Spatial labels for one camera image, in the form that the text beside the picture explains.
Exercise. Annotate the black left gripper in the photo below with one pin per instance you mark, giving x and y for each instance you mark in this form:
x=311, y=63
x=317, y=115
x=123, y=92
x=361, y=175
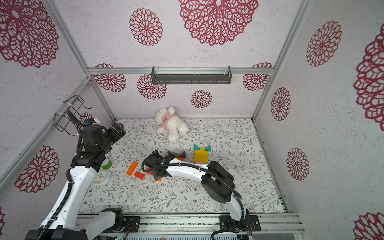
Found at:
x=116, y=136

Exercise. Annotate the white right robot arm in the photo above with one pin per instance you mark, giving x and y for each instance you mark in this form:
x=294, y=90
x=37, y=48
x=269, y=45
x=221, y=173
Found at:
x=216, y=181

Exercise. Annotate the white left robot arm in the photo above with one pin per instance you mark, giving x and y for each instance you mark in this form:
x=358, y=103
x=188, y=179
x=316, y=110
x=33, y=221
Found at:
x=60, y=224

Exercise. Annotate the left red block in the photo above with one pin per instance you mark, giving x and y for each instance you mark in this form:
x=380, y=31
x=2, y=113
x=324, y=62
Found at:
x=139, y=175

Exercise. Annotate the green tape roll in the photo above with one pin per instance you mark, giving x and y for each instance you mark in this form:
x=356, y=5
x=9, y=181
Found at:
x=106, y=164

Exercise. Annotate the white teddy bear pink shirt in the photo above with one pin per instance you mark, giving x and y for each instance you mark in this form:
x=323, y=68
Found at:
x=169, y=123

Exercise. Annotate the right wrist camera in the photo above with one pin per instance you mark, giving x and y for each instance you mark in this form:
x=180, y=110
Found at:
x=153, y=160

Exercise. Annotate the black wire wall rack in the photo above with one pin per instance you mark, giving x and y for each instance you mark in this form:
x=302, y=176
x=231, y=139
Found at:
x=62, y=120

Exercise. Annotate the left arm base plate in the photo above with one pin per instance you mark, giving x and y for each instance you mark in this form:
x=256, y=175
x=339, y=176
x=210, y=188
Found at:
x=128, y=224

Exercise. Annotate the grey wall shelf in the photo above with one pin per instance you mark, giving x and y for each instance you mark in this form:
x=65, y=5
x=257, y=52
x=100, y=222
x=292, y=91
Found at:
x=191, y=77

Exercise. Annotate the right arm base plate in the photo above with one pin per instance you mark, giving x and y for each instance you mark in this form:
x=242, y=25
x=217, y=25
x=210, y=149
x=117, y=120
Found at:
x=250, y=224

